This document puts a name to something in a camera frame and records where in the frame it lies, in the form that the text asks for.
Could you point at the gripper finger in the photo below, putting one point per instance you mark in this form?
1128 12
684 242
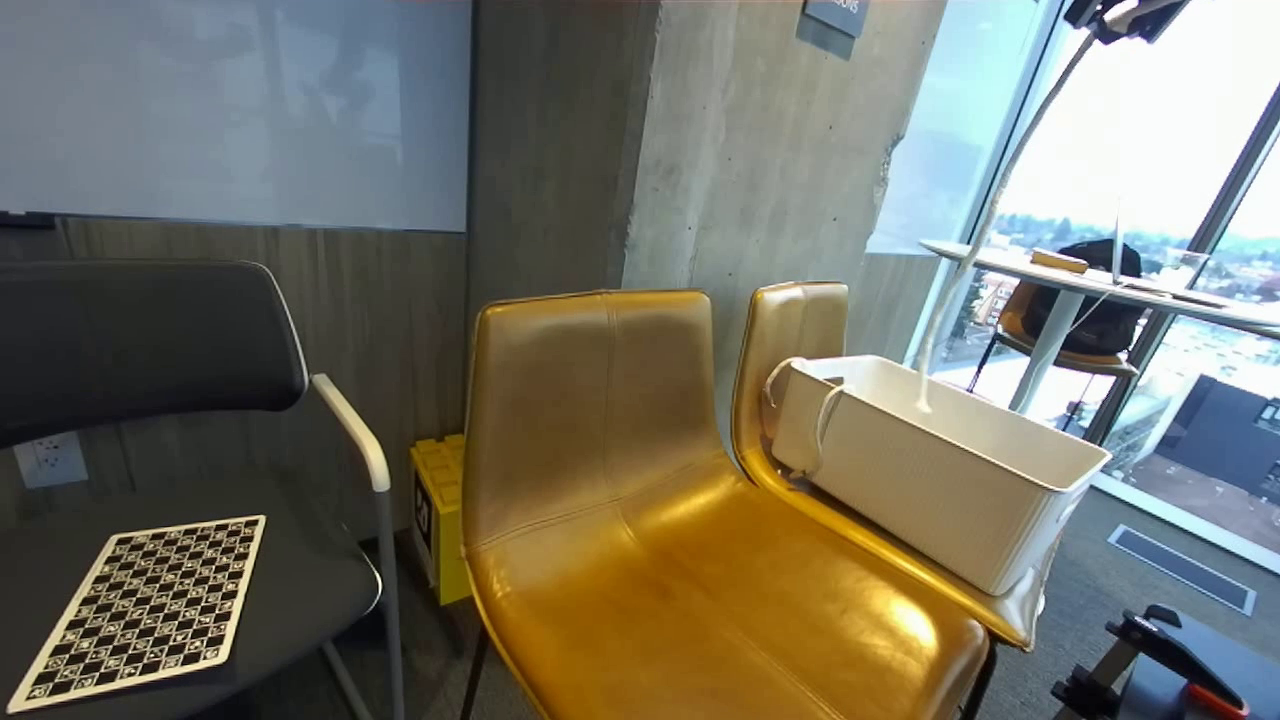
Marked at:
1150 25
1080 10

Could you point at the white plastic basket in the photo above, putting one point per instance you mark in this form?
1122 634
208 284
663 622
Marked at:
940 480

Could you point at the window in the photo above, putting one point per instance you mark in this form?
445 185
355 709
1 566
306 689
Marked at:
1180 150

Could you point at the flat brown box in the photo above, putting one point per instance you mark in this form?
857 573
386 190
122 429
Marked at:
1058 261

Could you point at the black bag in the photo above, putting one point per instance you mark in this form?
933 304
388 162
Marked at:
1105 325

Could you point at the white round table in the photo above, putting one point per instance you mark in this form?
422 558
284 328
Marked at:
1060 315

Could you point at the brown chair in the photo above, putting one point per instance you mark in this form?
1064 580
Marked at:
1010 320

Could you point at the gold leather chair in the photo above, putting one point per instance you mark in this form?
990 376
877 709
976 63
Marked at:
640 520
790 330

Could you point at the floor vent grille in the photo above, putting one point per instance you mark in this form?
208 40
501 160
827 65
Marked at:
1180 568

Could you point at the yellow plastic box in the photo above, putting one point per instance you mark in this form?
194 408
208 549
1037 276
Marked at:
442 520

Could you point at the whiteboard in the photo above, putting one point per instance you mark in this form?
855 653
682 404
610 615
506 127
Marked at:
230 110

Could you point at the black whiteboard eraser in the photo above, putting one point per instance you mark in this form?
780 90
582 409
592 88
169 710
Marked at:
25 219

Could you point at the checkered calibration board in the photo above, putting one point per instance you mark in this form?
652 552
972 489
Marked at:
150 605

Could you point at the grey wall sign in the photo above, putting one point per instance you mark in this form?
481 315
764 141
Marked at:
835 25

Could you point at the white wall socket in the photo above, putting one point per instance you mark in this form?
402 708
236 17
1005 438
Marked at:
50 460

